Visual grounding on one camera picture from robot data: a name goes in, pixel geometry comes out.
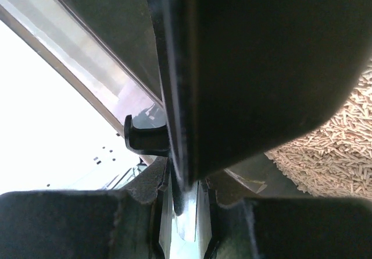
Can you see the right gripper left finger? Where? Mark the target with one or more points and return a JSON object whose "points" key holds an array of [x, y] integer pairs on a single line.
{"points": [[131, 222]]}

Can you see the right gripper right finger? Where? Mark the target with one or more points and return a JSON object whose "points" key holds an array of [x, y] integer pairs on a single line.
{"points": [[285, 227]]}

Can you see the black litter scoop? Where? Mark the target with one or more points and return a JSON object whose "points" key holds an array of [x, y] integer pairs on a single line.
{"points": [[240, 77]]}

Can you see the dark brown litter box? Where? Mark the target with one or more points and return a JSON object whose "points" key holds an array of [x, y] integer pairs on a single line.
{"points": [[110, 47]]}

